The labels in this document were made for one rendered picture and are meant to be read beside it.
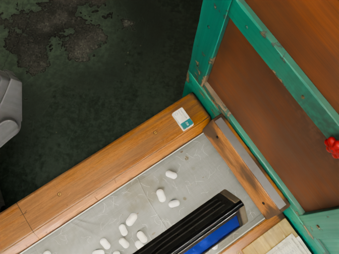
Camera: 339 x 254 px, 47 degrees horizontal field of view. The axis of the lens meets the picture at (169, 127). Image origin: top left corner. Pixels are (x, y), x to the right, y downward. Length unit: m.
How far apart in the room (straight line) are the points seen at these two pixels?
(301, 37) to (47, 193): 0.78
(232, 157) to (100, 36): 1.27
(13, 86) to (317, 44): 0.58
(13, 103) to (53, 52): 1.29
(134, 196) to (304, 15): 0.71
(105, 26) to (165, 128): 1.13
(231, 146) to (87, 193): 0.41
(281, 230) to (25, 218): 0.69
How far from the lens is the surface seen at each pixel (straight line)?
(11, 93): 0.86
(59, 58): 2.12
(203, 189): 1.14
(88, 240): 1.13
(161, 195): 1.11
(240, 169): 1.07
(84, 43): 2.14
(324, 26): 0.61
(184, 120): 1.13
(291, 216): 1.12
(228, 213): 0.76
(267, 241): 1.13
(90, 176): 1.12
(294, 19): 0.65
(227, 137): 1.05
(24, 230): 1.14
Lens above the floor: 1.86
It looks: 73 degrees down
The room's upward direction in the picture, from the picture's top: 9 degrees clockwise
